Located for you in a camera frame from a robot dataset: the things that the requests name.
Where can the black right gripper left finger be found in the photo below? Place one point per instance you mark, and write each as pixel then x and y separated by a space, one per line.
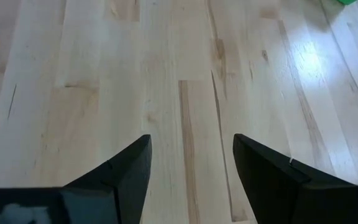
pixel 129 180

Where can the green plastic basket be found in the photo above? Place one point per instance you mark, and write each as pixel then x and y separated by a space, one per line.
pixel 348 2

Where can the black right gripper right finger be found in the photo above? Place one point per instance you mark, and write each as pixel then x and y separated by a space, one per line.
pixel 269 186

